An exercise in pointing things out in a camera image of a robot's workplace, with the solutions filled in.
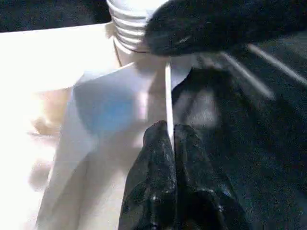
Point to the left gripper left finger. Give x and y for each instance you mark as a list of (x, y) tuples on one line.
[(151, 187)]

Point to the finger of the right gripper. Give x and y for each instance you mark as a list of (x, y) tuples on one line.
[(216, 24)]

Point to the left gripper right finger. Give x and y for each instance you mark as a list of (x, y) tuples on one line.
[(206, 191)]

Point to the white plastic table leg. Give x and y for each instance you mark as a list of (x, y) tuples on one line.
[(127, 24)]

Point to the white plastic table top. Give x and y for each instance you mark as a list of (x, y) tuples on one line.
[(57, 120)]

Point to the black work mat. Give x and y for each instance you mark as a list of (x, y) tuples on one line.
[(249, 134)]

